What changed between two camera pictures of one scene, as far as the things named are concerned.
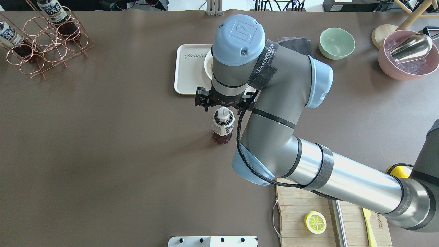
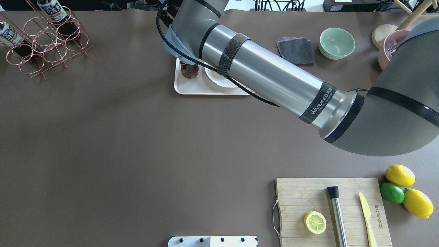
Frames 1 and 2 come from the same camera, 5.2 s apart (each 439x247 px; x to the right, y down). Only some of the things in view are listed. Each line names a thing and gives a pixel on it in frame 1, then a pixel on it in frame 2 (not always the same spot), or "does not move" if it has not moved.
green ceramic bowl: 335,43 does not move
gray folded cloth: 300,44 does not move
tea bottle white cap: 223,113 to 189,71
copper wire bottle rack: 48,42 does not move
